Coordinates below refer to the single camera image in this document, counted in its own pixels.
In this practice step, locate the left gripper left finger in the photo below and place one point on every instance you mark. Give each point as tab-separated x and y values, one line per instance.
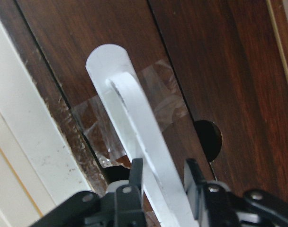
121	208

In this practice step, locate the wooden drawer with white handle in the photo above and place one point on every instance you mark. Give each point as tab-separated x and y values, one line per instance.
109	47

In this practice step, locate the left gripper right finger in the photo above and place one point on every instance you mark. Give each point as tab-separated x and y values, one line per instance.
214	205

